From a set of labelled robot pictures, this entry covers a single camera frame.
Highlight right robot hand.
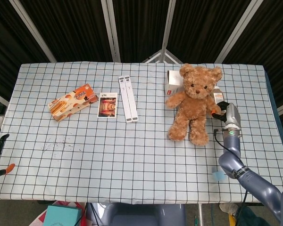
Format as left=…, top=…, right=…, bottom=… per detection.
left=211, top=100, right=241, bottom=130

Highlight brown drink bottle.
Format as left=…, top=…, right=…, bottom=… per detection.
left=213, top=86, right=227, bottom=105

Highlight grey plastic chair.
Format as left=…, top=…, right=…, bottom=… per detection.
left=101, top=202, right=187, bottom=226

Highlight white metal frame beam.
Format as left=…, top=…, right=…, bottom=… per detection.
left=100, top=0, right=121, bottom=63
left=160, top=0, right=177, bottom=62
left=214, top=0, right=259, bottom=64
left=8, top=0, right=58, bottom=63

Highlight white triangular frame bracket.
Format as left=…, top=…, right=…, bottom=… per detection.
left=142, top=49, right=183, bottom=64

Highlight picture postcard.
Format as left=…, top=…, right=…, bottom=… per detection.
left=97, top=92, right=118, bottom=118

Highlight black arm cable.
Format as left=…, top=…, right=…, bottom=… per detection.
left=213, top=127, right=243, bottom=163

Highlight orange snack box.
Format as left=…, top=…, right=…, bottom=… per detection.
left=48, top=84, right=99, bottom=122

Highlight blue checked tablecloth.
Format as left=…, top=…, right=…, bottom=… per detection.
left=0, top=61, right=283, bottom=204

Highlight brown teddy bear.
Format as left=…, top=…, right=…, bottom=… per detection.
left=165, top=63, right=224, bottom=146

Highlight white carton with red label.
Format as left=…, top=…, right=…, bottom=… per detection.
left=164, top=70, right=185, bottom=96

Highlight long white box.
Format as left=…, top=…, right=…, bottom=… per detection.
left=124, top=75, right=139, bottom=122
left=118, top=75, right=133, bottom=123

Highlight metal table leg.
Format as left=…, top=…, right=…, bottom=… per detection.
left=197, top=203, right=206, bottom=226

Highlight small blue cube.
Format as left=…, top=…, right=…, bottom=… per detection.
left=212, top=167, right=226, bottom=182

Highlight dark green trousers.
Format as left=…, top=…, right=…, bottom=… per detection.
left=235, top=207, right=282, bottom=226

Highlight teal box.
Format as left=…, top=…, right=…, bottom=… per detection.
left=42, top=204, right=83, bottom=226

